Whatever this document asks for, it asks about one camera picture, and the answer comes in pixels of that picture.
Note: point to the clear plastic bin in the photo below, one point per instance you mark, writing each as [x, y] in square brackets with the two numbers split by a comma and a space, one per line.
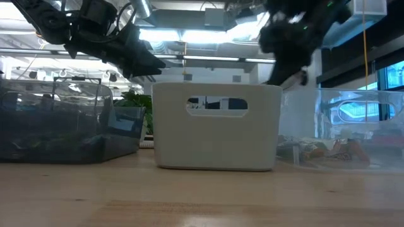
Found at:
[347, 126]

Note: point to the ceiling light strip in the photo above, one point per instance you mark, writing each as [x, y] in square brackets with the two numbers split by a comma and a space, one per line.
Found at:
[214, 58]

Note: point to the green leafy plant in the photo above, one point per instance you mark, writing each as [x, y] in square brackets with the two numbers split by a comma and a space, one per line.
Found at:
[135, 101]

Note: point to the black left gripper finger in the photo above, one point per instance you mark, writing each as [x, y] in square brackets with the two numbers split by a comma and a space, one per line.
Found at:
[154, 61]
[145, 72]

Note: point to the smoke grey plastic bin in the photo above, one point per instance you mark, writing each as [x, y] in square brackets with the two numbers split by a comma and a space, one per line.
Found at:
[47, 126]

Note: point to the silver ceiling duct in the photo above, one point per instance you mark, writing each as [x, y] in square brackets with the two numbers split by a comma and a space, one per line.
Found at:
[143, 8]

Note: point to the grey ceiling box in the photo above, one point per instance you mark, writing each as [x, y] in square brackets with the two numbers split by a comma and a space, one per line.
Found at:
[214, 17]

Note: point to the orange wrapped granola bar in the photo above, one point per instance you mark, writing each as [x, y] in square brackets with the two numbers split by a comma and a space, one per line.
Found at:
[347, 153]

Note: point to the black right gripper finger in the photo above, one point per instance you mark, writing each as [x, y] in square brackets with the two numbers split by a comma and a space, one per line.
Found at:
[281, 79]

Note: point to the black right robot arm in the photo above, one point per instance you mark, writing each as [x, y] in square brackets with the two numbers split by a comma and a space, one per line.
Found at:
[300, 22]

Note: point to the white ceiling box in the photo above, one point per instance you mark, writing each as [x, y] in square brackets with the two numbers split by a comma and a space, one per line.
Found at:
[370, 7]

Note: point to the white plastic bin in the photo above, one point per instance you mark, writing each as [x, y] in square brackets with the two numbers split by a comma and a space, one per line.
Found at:
[214, 142]

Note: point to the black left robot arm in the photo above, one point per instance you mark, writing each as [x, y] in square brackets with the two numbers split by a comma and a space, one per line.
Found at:
[47, 19]

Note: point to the pale green wrapped granola bar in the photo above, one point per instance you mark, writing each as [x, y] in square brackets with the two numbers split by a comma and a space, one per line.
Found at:
[293, 146]

